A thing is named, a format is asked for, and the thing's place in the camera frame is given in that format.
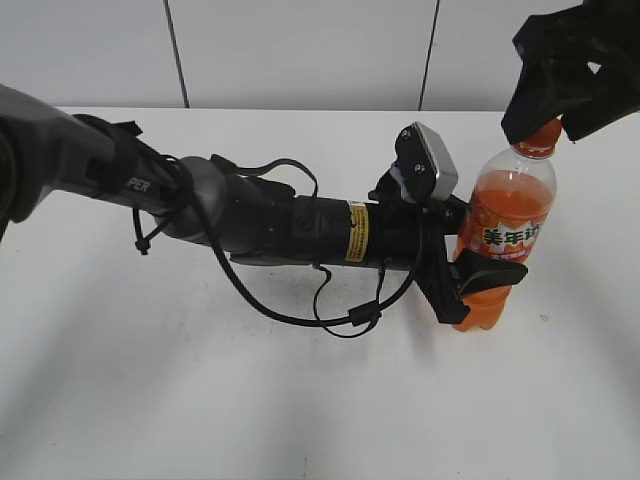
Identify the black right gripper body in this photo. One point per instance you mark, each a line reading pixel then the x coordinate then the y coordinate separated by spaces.
pixel 602 32

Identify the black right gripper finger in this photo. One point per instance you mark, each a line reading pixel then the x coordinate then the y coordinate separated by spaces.
pixel 614 94
pixel 553 88

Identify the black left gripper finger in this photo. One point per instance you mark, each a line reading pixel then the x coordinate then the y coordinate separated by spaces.
pixel 476 273

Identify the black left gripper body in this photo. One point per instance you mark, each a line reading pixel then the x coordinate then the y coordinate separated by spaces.
pixel 411 237

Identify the orange plastic bottle cap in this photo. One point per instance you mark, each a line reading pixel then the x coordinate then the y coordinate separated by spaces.
pixel 543 142

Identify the orange Mirinda soda bottle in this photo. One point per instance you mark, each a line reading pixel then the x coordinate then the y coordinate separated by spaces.
pixel 511 199

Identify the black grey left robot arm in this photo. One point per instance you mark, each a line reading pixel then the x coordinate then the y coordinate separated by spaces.
pixel 244 217

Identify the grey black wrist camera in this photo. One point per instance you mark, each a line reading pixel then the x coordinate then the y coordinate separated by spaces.
pixel 424 169

